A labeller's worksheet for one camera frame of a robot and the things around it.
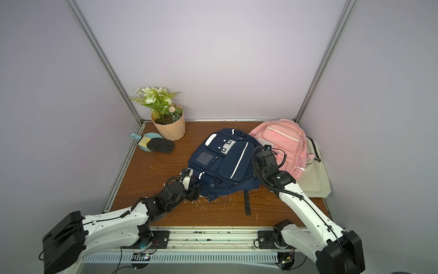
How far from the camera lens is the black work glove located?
1060mm

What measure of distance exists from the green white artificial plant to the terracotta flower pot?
0.02 m

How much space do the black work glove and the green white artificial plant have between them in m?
0.13

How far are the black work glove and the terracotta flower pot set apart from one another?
0.09 ft

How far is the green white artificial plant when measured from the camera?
933 mm
